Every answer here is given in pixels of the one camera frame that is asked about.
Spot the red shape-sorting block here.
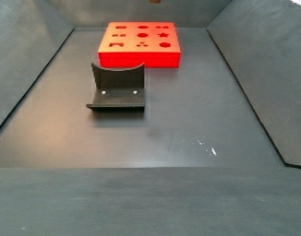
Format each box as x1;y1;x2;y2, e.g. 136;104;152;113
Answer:
97;22;181;68

